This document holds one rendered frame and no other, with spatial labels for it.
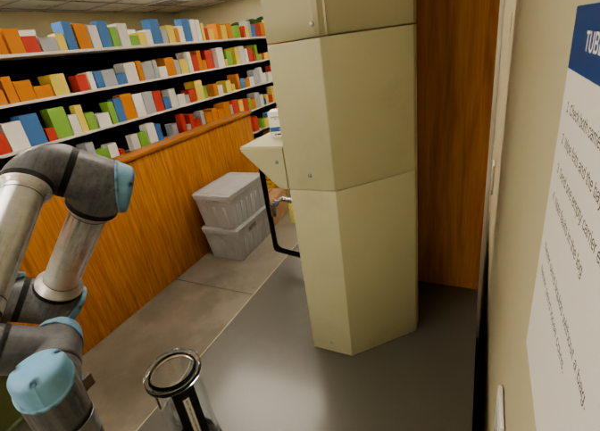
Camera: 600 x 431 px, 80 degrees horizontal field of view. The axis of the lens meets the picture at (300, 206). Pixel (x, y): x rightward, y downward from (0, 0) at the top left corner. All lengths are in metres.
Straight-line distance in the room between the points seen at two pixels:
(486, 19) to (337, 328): 0.83
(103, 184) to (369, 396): 0.78
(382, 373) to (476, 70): 0.78
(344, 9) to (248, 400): 0.88
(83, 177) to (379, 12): 0.69
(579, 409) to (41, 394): 0.59
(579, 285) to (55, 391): 0.61
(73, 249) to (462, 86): 1.05
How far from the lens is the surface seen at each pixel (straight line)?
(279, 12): 0.75
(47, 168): 0.90
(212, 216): 3.29
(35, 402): 0.65
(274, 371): 1.04
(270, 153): 0.80
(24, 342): 0.73
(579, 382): 0.23
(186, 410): 0.82
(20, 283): 1.20
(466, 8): 1.03
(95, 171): 0.91
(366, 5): 0.76
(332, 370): 1.01
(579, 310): 0.23
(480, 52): 1.03
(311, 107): 0.73
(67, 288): 1.15
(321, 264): 0.88
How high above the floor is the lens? 1.70
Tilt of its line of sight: 23 degrees down
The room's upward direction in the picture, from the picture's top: 8 degrees counter-clockwise
